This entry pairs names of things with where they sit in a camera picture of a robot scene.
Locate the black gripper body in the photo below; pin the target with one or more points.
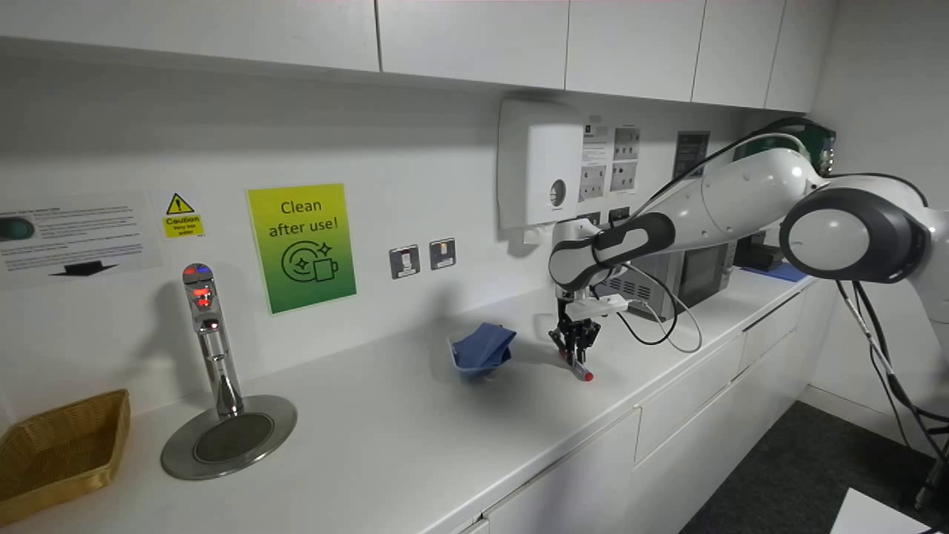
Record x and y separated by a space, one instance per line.
574 317

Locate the red capped marker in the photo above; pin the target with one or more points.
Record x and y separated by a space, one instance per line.
586 372

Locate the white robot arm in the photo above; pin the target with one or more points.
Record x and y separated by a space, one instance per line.
731 197

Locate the blue cloth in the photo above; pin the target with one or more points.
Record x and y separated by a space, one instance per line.
786 270
481 347

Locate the white lower cabinet front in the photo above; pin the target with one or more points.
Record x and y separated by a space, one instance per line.
682 415
574 485
780 344

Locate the silver microwave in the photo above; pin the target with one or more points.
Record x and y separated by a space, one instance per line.
703 270

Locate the white paper towel dispenser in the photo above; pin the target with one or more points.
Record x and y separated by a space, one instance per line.
534 167

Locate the white notice with grey pictures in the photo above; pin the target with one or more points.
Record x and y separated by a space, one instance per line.
608 150

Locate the green clean after use poster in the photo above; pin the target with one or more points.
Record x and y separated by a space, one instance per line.
301 246

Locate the white upper cabinet door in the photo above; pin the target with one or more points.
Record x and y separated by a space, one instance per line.
198 25
476 34
737 46
632 38
803 47

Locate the green bag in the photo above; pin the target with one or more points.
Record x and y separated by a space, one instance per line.
820 136

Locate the white floor board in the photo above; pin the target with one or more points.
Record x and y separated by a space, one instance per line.
877 513

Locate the chrome water tap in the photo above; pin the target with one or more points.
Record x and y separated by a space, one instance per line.
211 344

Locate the round steel drain plate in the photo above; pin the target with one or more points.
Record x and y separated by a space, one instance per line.
189 449

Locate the yellow warning sign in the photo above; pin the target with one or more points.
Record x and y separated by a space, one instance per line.
183 224

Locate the white notice with green oval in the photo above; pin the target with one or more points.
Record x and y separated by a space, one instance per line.
89 233

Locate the wicker basket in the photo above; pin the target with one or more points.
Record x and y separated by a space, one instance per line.
61 455

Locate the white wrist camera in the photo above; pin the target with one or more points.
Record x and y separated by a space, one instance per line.
608 304

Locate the dark double wall socket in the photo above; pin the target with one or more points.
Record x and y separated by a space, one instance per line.
619 212

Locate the silver wall switch plate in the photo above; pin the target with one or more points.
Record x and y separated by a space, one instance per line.
405 261
442 252

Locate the black wall plate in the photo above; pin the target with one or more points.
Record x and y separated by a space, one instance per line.
685 145

